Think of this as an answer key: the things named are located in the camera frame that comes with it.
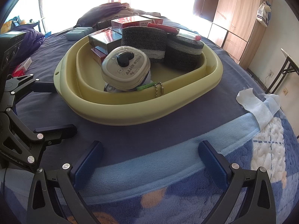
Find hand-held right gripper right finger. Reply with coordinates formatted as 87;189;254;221
198;141;277;224

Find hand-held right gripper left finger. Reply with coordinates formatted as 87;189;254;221
27;141;104;224

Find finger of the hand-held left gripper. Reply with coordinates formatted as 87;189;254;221
32;124;78;145
5;73;56;97

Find pale yellow plastic basin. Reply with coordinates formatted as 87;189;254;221
53;33;223;124

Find dark red glossy box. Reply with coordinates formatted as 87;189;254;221
88;30;122;52

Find grey round tin black knob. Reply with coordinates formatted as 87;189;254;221
101;46;151;91

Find red box gold print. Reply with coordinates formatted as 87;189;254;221
111;16;150;35
140;15;164;26

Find black foam roll white band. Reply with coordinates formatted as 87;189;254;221
163;34;205;71
121;27;168;64

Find clear pen red cap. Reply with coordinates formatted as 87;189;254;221
177;30;202;41

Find red marker pen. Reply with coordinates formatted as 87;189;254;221
147;23;179;34

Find red white packet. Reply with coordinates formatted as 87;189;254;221
11;57;33;78

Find dark purple cloth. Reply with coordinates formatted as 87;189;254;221
9;28;45;69

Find yellow bag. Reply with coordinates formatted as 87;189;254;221
0;16;27;34

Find blue checkered fleece blanket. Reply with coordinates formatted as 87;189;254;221
0;111;299;224

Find light blue case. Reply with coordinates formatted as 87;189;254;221
66;27;93;41

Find white cloth strip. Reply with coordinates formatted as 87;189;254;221
236;87;281;129

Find black folded umbrella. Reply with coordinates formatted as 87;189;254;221
96;21;113;30

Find green tag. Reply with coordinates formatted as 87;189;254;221
136;83;154;91

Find purple clothes pile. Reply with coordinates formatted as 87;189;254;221
77;2;132;27

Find folding table black legs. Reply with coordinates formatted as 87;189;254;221
266;48;299;94

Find wooden wardrobe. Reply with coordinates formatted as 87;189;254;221
192;0;274;71

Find white plastic bag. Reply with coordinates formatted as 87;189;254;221
255;1;273;28

